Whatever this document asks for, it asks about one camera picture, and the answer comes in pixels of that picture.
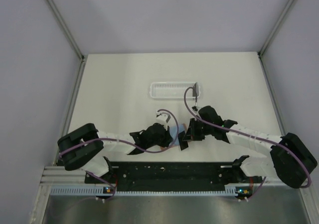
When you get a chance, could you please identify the purple cable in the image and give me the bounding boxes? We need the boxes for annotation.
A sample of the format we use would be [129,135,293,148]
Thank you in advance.
[58,109,180,202]
[183,87,312,202]

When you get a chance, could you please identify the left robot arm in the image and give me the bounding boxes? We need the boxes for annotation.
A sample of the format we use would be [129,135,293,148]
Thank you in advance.
[58,122,179,183]

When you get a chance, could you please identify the aluminium frame post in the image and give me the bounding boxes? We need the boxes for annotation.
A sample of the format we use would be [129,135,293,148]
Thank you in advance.
[44,0,85,61]
[258,0,298,59]

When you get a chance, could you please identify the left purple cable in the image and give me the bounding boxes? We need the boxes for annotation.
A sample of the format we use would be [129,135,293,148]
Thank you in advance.
[58,109,180,202]

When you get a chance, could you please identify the white plastic basket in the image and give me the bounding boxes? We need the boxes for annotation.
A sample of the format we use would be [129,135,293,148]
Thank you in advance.
[149,82,201,100]

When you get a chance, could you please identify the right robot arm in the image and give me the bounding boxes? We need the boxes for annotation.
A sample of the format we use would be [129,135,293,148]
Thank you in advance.
[187,106,318,189]

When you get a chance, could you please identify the black credit card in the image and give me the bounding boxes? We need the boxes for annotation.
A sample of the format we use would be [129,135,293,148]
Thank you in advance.
[178,132,188,151]

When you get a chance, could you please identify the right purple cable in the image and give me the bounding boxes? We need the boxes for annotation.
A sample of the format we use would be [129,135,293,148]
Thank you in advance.
[183,87,312,202]

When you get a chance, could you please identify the right aluminium frame post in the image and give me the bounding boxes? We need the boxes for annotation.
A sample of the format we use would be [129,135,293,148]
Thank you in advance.
[258,0,298,59]

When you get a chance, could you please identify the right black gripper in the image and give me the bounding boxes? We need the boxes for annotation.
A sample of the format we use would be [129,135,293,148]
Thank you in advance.
[183,117,213,141]

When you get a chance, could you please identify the brown leather card holder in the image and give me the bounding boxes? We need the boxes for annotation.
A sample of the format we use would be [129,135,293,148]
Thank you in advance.
[169,123,186,149]

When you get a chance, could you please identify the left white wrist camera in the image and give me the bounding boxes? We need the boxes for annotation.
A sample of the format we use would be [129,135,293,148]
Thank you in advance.
[156,111,171,129]

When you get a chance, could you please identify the left aluminium frame post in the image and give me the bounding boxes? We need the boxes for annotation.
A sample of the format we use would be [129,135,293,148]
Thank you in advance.
[44,0,85,61]

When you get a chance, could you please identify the grey slotted cable duct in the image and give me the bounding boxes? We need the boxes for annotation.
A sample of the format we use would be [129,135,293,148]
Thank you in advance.
[50,183,252,197]

